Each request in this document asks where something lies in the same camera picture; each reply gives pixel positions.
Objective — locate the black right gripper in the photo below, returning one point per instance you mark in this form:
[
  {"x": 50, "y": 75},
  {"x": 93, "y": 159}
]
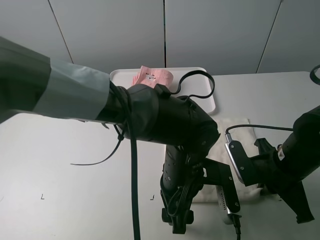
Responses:
[{"x": 265, "y": 170}]

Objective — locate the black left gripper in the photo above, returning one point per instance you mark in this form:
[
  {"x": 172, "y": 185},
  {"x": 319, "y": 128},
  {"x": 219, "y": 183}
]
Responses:
[{"x": 183, "y": 176}]

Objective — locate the white towel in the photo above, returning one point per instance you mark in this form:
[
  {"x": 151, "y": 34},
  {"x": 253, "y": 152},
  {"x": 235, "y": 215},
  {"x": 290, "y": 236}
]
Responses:
[{"x": 246, "y": 136}]

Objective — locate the pink towel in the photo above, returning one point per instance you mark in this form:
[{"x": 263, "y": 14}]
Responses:
[{"x": 152, "y": 76}]

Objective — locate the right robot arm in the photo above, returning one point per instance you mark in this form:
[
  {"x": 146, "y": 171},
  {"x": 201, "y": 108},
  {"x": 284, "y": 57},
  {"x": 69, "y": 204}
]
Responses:
[{"x": 283, "y": 169}]

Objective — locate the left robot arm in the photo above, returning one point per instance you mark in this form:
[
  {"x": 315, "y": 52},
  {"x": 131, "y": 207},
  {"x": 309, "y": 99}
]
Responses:
[{"x": 36, "y": 84}]

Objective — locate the white rectangular plastic tray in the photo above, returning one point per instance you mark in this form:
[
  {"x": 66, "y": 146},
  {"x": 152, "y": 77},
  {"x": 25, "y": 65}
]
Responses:
[{"x": 197, "y": 84}]

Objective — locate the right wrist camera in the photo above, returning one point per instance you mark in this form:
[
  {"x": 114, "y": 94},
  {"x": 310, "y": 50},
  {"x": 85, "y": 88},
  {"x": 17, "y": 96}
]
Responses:
[{"x": 241, "y": 163}]

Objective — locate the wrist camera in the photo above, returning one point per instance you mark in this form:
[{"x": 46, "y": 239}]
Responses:
[
  {"x": 241, "y": 163},
  {"x": 225, "y": 212}
]

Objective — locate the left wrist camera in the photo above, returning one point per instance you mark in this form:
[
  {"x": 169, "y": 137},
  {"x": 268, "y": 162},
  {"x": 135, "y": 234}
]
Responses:
[{"x": 225, "y": 212}]

